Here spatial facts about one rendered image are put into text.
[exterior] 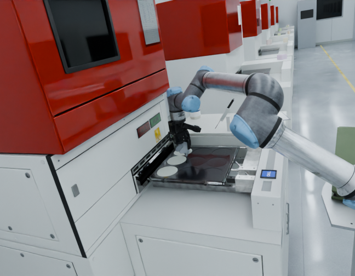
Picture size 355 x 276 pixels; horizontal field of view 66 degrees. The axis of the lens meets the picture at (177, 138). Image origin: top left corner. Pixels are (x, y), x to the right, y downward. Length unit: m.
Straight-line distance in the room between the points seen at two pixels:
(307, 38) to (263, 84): 12.63
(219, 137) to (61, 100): 0.90
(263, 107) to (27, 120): 0.71
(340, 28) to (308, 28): 1.48
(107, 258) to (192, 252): 0.33
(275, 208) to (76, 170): 0.67
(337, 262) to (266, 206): 1.22
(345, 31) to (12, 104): 14.00
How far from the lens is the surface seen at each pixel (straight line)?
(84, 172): 1.00
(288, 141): 0.90
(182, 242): 1.11
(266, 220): 1.02
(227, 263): 1.11
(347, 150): 1.25
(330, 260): 2.16
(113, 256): 1.22
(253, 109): 0.88
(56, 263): 1.25
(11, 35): 0.85
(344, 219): 1.13
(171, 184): 1.32
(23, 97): 0.88
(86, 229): 1.05
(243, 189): 1.17
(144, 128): 1.32
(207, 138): 1.52
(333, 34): 14.36
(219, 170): 1.25
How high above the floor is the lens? 1.50
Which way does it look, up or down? 21 degrees down
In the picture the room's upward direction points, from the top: 10 degrees counter-clockwise
